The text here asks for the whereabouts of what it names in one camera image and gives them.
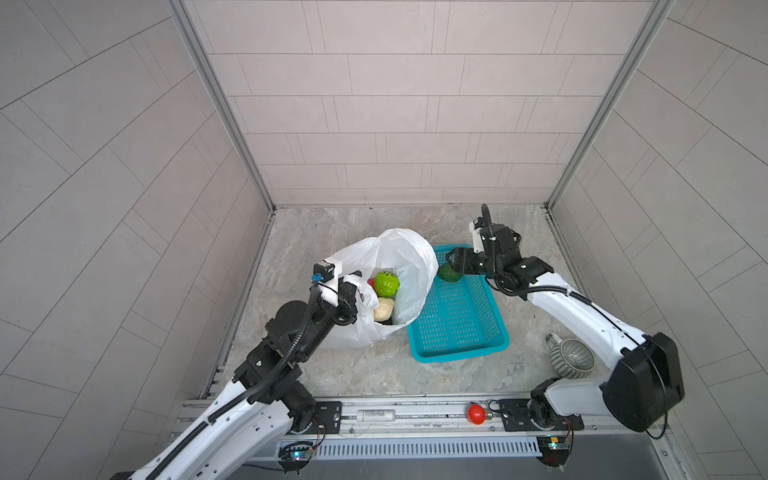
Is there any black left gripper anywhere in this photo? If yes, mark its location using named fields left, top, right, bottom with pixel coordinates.
left=292, top=271, right=361, bottom=362

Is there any cream custard apple fruit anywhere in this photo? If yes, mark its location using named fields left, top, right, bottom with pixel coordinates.
left=374, top=297, right=395, bottom=324

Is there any bright green apple fruit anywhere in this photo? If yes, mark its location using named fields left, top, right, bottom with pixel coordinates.
left=374, top=271, right=400, bottom=298

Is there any smooth green mango fruit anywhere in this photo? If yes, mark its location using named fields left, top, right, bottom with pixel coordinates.
left=437, top=263, right=463, bottom=283

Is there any white plastic bag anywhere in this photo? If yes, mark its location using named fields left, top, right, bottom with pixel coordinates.
left=313, top=228, right=438, bottom=350

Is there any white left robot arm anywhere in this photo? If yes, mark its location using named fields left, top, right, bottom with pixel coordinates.
left=116, top=275, right=367, bottom=479

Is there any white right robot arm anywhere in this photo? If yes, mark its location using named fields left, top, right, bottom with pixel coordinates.
left=446, top=218, right=685, bottom=432

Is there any teal plastic basket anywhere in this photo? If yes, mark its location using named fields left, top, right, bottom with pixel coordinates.
left=407, top=276, right=510, bottom=364

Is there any ribbed metal cup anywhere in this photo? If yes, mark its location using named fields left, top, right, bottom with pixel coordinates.
left=545, top=333, right=595, bottom=380

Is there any white ventilation grille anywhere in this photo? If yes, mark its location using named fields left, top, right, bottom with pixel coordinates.
left=313, top=437, right=543, bottom=461

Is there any left green circuit board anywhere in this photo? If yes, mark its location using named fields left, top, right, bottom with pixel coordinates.
left=277, top=441, right=316, bottom=472

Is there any green circuit board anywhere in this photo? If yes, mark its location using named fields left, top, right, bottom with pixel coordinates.
left=536, top=436, right=572, bottom=468
left=277, top=441, right=316, bottom=472

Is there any red emergency stop button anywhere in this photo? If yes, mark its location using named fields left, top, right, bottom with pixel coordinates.
left=467, top=403, right=487, bottom=425

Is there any right green circuit board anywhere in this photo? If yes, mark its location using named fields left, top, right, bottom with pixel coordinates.
left=536, top=436, right=572, bottom=468

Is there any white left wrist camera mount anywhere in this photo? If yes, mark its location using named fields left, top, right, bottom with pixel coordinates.
left=311, top=259, right=342, bottom=294

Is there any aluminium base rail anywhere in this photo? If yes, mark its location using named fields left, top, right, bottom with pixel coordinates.
left=173, top=392, right=670, bottom=442

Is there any metal corner wall profile left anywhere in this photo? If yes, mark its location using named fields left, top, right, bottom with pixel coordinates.
left=166, top=0, right=276, bottom=214

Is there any metal corner wall profile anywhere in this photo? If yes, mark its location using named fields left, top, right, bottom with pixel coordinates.
left=545, top=0, right=676, bottom=210
left=166, top=0, right=276, bottom=214

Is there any metal corner wall profile right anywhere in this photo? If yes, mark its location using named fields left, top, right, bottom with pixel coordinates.
left=545, top=0, right=676, bottom=210

